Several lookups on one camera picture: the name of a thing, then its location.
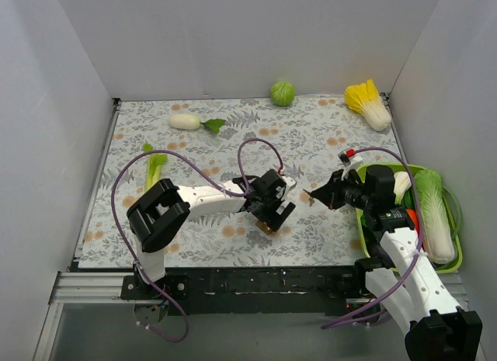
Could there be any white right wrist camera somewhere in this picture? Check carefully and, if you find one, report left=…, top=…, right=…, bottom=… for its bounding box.
left=339, top=149, right=363, bottom=180

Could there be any floral table mat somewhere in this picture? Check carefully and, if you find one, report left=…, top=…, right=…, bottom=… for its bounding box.
left=78, top=95, right=399, bottom=269

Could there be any green plastic basket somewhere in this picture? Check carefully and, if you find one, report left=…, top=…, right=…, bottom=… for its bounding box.
left=352, top=162, right=464, bottom=276

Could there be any green toy celery stalk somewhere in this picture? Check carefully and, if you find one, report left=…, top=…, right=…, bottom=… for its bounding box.
left=144, top=153, right=168, bottom=192

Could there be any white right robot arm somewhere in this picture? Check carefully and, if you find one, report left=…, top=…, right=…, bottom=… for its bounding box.
left=309, top=165, right=482, bottom=360

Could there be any white toy radish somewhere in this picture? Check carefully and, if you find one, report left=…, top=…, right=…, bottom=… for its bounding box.
left=169, top=114, right=225, bottom=134

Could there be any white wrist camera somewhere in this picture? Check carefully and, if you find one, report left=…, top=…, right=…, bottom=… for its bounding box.
left=277, top=167, right=297, bottom=194
left=339, top=149, right=363, bottom=180

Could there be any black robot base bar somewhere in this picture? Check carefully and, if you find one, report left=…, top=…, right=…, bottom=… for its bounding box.
left=120, top=266, right=370, bottom=316

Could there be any yellow toy napa cabbage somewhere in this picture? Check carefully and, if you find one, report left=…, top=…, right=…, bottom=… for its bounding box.
left=344, top=79, right=391, bottom=131

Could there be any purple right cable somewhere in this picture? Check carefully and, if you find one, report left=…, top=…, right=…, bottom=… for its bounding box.
left=320, top=146, right=425, bottom=331

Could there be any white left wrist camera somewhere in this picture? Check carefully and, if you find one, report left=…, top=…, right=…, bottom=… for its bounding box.
left=277, top=167, right=297, bottom=194

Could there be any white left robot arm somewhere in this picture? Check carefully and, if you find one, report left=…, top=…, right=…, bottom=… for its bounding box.
left=127, top=169, right=297, bottom=299

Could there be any green toy napa cabbage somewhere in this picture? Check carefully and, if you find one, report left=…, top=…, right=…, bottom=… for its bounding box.
left=414, top=168, right=456, bottom=265

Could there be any large brass padlock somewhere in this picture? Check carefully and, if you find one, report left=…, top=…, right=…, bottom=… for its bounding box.
left=255, top=220, right=273, bottom=235

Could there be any toy bok choy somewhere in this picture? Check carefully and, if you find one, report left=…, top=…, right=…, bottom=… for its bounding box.
left=394, top=172, right=412, bottom=205

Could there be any orange toy carrot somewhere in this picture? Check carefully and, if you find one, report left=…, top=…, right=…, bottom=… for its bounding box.
left=406, top=209, right=419, bottom=232

